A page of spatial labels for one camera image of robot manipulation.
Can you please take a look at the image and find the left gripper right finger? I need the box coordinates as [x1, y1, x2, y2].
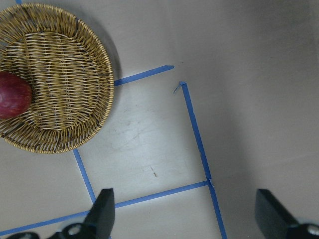
[255, 189, 319, 239]

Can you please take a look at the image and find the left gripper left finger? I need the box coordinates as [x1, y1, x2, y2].
[8, 188, 115, 239]

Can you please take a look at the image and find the woven wicker basket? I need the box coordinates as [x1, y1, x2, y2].
[0, 3, 115, 154]

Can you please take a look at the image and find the dark red apple in basket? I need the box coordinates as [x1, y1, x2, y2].
[0, 71, 32, 119]

